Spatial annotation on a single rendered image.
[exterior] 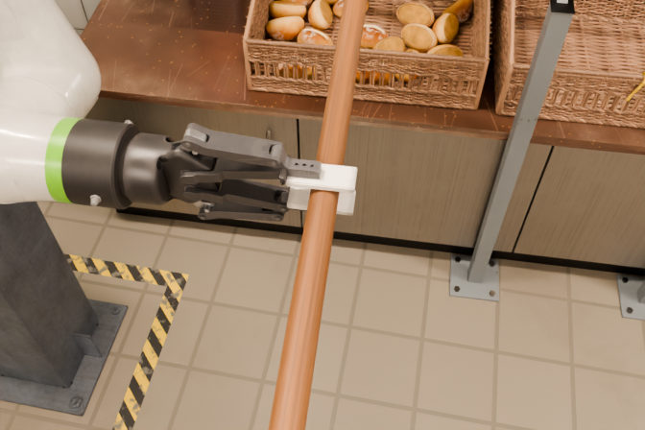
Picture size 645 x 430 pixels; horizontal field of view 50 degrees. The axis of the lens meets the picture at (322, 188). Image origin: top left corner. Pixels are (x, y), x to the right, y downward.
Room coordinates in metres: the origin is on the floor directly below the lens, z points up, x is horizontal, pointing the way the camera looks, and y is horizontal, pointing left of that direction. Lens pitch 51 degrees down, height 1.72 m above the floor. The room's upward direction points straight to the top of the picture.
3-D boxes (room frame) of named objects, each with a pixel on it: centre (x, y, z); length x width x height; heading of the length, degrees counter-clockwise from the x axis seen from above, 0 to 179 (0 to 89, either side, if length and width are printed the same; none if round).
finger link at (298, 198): (0.45, 0.00, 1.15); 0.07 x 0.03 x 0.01; 82
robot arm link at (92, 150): (0.49, 0.23, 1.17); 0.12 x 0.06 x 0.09; 172
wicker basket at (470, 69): (1.43, -0.12, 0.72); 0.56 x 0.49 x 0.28; 83
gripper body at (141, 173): (0.47, 0.16, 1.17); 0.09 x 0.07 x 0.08; 82
